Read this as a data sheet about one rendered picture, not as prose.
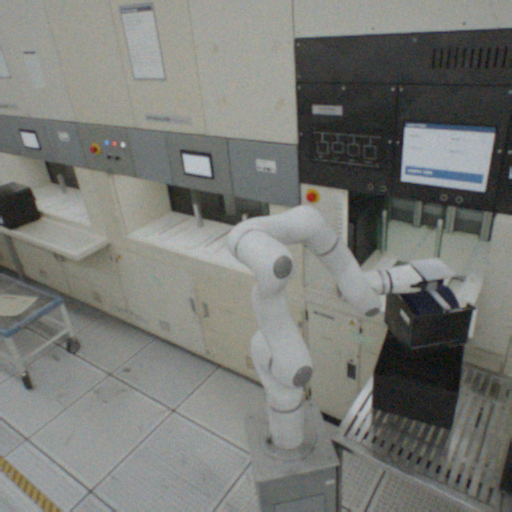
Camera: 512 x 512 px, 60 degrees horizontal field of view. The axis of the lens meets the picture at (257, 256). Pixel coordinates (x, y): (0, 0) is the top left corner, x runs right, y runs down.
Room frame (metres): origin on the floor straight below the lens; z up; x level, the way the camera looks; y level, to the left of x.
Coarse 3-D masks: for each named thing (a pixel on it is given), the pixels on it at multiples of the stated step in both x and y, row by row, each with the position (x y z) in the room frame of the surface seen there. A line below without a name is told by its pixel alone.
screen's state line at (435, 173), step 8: (408, 168) 1.51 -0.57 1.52; (416, 168) 1.50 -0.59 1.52; (424, 168) 1.48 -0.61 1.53; (432, 168) 1.46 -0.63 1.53; (424, 176) 1.48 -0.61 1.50; (432, 176) 1.46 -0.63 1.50; (440, 176) 1.44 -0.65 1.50; (448, 176) 1.43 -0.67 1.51; (456, 176) 1.41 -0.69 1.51; (464, 176) 1.40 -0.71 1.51; (472, 176) 1.38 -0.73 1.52; (480, 176) 1.37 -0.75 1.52
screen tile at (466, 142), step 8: (456, 136) 1.42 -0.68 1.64; (464, 136) 1.41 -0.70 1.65; (472, 136) 1.39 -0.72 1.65; (480, 136) 1.38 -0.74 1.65; (448, 144) 1.44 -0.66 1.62; (456, 144) 1.42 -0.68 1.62; (464, 144) 1.41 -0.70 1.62; (472, 144) 1.39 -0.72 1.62; (480, 144) 1.38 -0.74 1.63; (448, 152) 1.43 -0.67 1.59; (480, 152) 1.37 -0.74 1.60; (448, 160) 1.43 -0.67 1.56; (456, 160) 1.42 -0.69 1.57; (464, 160) 1.40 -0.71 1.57; (472, 160) 1.39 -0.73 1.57; (480, 160) 1.37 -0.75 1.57; (472, 168) 1.38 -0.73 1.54; (480, 168) 1.37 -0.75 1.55
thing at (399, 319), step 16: (432, 272) 1.21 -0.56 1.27; (448, 272) 1.20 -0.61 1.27; (432, 288) 1.22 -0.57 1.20; (400, 304) 1.22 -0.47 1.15; (384, 320) 1.32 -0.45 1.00; (400, 320) 1.21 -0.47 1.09; (416, 320) 1.12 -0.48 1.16; (432, 320) 1.13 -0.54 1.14; (448, 320) 1.13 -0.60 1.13; (464, 320) 1.14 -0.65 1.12; (400, 336) 1.19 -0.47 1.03; (416, 336) 1.12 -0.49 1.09; (432, 336) 1.13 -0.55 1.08; (448, 336) 1.13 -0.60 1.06; (464, 336) 1.14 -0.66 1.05; (416, 352) 1.12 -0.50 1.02; (432, 352) 1.18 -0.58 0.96
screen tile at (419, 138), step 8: (408, 136) 1.52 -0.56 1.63; (416, 136) 1.50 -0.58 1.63; (424, 136) 1.48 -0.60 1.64; (432, 136) 1.47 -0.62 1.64; (416, 144) 1.50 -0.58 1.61; (424, 144) 1.48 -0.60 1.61; (432, 144) 1.47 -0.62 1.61; (440, 144) 1.45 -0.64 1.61; (408, 152) 1.52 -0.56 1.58; (416, 152) 1.50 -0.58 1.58; (424, 152) 1.48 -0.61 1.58; (432, 152) 1.47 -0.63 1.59; (440, 152) 1.45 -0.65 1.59; (408, 160) 1.51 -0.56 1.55; (416, 160) 1.50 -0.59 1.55; (424, 160) 1.48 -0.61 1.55; (432, 160) 1.46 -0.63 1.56; (440, 160) 1.45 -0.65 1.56
